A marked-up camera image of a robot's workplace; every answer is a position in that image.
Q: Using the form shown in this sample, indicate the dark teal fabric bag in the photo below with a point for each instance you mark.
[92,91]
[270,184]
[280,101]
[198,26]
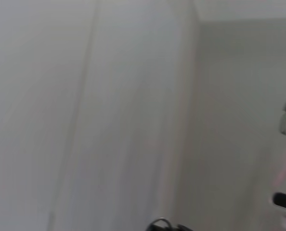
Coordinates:
[157,223]

